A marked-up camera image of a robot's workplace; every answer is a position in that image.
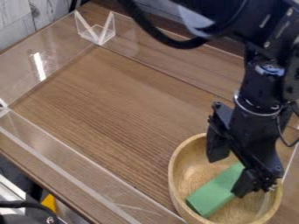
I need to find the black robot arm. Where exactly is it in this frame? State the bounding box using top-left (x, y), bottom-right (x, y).
top-left (172, 0), bottom-right (299, 197)

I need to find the green rectangular block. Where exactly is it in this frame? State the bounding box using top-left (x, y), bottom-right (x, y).
top-left (186, 163), bottom-right (244, 218)

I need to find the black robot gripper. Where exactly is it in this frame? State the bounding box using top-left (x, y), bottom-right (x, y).
top-left (206, 93), bottom-right (292, 198)

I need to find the yellow object under table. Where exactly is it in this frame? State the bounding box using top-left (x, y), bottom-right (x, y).
top-left (41, 194), bottom-right (57, 213)

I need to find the brown wooden bowl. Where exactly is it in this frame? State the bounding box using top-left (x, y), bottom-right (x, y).
top-left (168, 134), bottom-right (283, 224)

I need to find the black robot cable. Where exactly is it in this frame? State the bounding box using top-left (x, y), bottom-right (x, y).
top-left (117, 0), bottom-right (211, 50)

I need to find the clear acrylic corner bracket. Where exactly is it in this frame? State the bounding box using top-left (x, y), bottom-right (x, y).
top-left (73, 11), bottom-right (116, 46)

